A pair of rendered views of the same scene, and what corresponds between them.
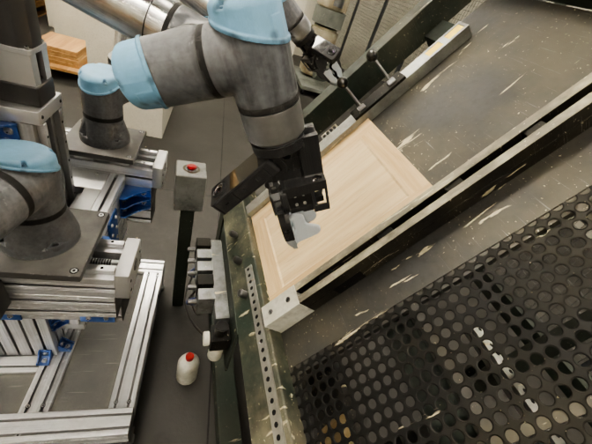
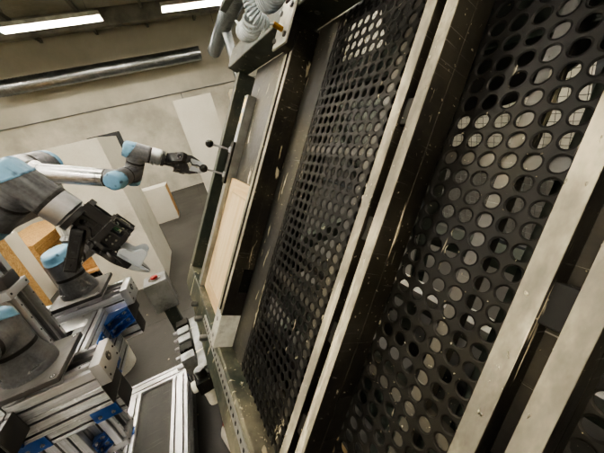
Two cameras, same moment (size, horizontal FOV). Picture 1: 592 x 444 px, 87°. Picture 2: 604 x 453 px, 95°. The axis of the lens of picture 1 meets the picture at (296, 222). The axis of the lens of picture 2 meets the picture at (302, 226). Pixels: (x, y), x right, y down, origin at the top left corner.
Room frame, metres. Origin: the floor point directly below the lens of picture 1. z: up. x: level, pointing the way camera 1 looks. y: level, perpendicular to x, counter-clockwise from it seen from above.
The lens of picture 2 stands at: (-0.21, -0.50, 1.62)
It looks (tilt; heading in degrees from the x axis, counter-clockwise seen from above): 24 degrees down; 5
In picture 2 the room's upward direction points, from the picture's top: 14 degrees counter-clockwise
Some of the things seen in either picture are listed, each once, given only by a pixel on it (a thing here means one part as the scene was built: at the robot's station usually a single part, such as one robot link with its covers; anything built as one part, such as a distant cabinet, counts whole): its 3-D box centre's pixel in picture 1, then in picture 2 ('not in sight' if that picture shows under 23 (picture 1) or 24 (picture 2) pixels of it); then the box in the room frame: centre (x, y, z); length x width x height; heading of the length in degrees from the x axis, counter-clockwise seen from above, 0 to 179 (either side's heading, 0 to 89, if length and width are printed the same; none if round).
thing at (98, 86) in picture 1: (102, 90); (62, 261); (0.90, 0.73, 1.20); 0.13 x 0.12 x 0.14; 5
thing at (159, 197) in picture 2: not in sight; (158, 203); (5.31, 2.86, 0.36); 0.58 x 0.45 x 0.72; 112
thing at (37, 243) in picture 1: (37, 219); (22, 357); (0.43, 0.54, 1.09); 0.15 x 0.15 x 0.10
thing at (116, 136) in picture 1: (104, 124); (75, 282); (0.89, 0.73, 1.09); 0.15 x 0.15 x 0.10
